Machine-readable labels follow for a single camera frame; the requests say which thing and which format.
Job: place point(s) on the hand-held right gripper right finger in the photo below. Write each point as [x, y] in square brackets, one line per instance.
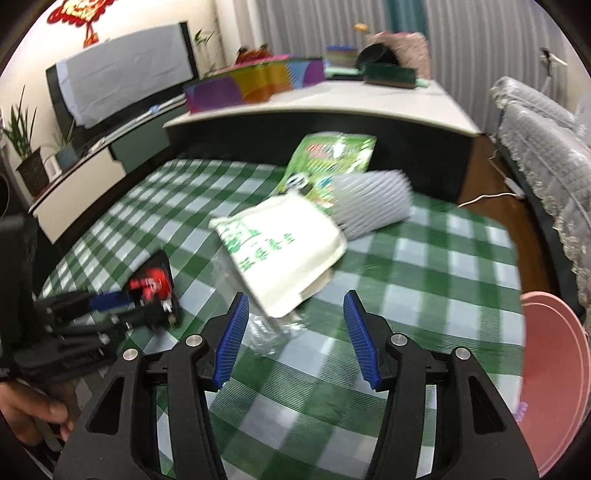
[362, 341]

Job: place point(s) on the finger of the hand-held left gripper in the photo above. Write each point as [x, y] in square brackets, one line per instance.
[108, 301]
[92, 330]

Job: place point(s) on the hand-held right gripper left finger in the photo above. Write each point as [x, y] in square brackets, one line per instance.
[231, 341]

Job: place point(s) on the clear plastic bag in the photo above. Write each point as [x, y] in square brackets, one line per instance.
[268, 334]

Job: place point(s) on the black and red wrapper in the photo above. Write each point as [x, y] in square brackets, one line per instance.
[157, 286]

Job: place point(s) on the white foam takeout box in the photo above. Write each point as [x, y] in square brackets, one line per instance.
[286, 249]

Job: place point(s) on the white foam net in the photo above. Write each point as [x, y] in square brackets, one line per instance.
[369, 203]

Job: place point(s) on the green snack packet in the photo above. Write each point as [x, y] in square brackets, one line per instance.
[332, 152]

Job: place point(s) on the pink plastic basin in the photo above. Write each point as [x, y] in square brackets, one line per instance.
[558, 369]

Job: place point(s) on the person's left hand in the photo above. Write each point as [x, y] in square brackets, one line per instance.
[27, 410]

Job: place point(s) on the green checkered tablecloth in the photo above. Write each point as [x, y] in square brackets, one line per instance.
[415, 286]

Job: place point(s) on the TV cabinet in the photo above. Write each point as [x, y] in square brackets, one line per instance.
[74, 194]

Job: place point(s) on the large potted plant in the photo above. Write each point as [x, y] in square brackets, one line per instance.
[32, 170]

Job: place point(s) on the small potted plant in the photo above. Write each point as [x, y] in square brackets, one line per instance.
[67, 154]

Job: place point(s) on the white power strip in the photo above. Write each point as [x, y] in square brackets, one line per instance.
[513, 187]

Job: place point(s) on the television with grey cover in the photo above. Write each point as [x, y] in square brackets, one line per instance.
[120, 78]

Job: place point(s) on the white-topped coffee table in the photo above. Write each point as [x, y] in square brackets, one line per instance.
[369, 101]

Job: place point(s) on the colourful tin box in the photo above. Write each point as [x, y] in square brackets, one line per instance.
[240, 87]

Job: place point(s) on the dark green bowl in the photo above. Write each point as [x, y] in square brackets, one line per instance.
[390, 76]

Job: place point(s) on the thin bamboo plant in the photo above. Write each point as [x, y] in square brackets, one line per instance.
[207, 50]

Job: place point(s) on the sofa with grey quilted cover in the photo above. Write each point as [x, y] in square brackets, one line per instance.
[545, 138]

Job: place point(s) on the stack of coloured bowls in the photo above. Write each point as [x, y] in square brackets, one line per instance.
[341, 57]

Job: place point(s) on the pink lace-covered basket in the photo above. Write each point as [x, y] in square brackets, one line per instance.
[415, 50]

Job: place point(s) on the grey sheer curtain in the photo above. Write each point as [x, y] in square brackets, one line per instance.
[485, 32]
[314, 21]

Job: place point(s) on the teal curtain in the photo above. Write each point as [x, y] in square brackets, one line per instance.
[405, 14]

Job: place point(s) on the white floor stand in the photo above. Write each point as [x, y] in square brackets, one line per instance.
[551, 60]

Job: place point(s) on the red wall decoration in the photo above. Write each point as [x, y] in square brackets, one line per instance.
[78, 11]

